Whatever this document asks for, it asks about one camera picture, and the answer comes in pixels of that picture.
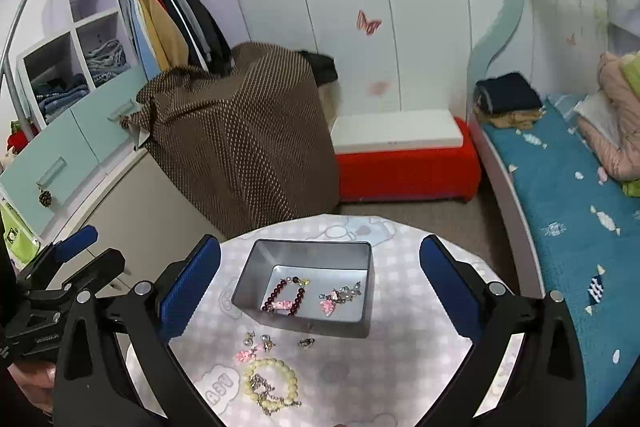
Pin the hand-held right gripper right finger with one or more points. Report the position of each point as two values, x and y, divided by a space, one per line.
450 292

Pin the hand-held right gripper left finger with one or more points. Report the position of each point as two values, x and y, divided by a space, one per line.
190 292

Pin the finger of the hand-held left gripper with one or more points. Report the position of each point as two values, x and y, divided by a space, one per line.
75 243
102 264

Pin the grey metal tin box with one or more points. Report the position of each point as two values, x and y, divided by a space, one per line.
260 302

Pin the pink charm earring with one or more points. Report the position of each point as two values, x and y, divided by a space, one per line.
245 354

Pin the silver charm earring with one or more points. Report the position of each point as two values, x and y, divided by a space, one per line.
268 343

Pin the person's left hand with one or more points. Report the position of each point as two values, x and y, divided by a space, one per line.
30 387

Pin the pinecone ornament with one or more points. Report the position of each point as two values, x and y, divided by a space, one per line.
45 198

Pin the green bag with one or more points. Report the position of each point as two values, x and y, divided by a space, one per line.
17 234

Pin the teal drawer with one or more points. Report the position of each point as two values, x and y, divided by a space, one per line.
100 117
45 177

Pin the red plush toy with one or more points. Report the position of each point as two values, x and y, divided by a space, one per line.
20 139

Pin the red storage bench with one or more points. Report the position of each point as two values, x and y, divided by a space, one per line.
405 177

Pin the folded denim clothes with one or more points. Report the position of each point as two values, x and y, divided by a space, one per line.
60 99

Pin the blue printed bed blanket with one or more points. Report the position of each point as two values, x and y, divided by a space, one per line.
555 187

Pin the brown dotted blanket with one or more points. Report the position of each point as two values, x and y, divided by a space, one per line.
240 147

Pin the white bench cushion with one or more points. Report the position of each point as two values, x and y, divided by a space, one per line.
395 132

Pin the tan folded clothes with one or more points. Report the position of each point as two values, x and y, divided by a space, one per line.
515 119

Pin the grey blue folded clothes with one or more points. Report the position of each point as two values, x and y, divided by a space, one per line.
106 59

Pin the navy folded clothes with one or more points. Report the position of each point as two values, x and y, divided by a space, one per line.
510 92

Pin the faded pink butterfly sticker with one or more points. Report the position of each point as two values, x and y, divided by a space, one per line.
379 88

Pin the white pillow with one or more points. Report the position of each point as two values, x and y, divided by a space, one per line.
595 114

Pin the row of hanging clothes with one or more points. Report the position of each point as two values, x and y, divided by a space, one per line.
165 27

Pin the pink quilt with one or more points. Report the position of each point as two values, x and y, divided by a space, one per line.
620 127

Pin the black cloth bundle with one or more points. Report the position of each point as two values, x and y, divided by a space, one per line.
320 66

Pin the teal curved bed panel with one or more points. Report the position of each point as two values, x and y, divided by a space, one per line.
500 32

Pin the green cloth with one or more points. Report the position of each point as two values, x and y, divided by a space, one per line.
634 72

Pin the white bed frame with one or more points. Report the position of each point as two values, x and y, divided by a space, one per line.
505 192

